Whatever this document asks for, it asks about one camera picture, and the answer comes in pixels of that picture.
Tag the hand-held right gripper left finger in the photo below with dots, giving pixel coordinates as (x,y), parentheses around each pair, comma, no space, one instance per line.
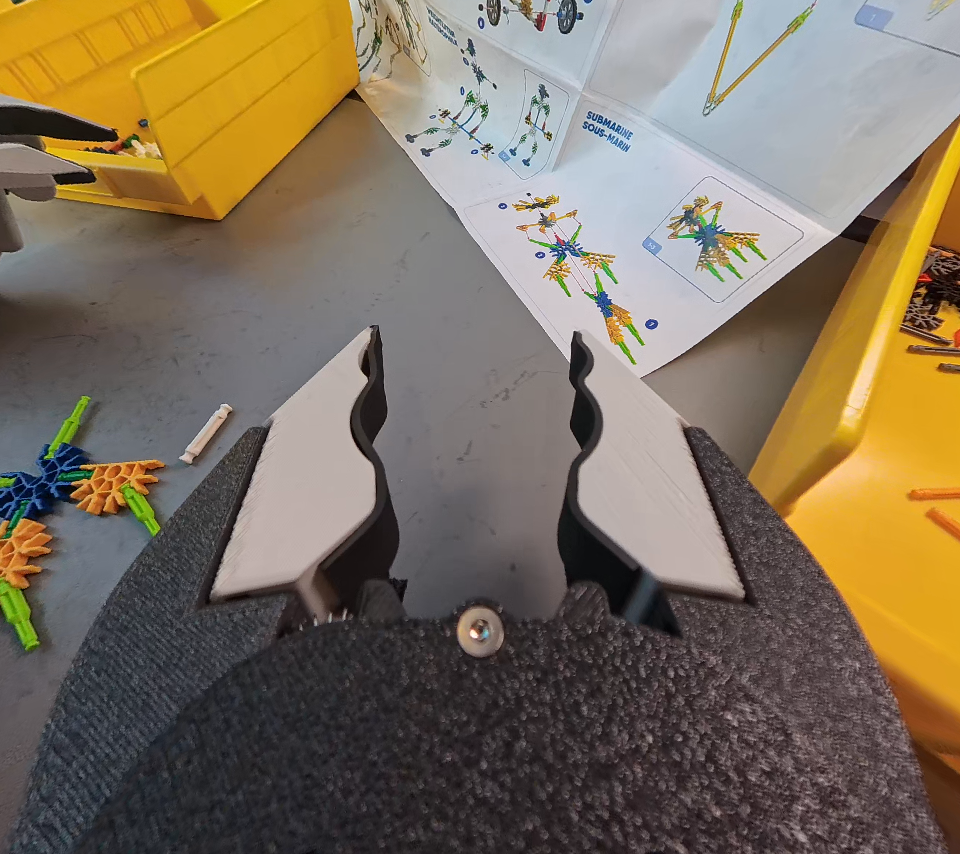
(300,494)

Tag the white rod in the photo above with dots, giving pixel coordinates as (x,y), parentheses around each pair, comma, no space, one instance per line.
(204,434)

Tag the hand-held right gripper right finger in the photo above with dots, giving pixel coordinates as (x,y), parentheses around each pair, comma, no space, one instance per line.
(652,494)

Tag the grey desk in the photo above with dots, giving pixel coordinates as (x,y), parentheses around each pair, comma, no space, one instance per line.
(262,307)

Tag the printed instruction sheet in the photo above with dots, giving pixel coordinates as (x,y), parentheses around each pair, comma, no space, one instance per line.
(675,82)

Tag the dark green short rod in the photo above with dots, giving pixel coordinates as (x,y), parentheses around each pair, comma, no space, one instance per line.
(71,475)
(16,517)

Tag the blue snowflake connector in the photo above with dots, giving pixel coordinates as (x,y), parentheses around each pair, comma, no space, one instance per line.
(64,468)
(26,494)

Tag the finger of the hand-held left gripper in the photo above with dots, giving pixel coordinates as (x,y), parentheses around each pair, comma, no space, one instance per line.
(22,168)
(22,116)

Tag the yellow plastic bin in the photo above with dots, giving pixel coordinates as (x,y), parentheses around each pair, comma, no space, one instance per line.
(247,82)
(862,569)

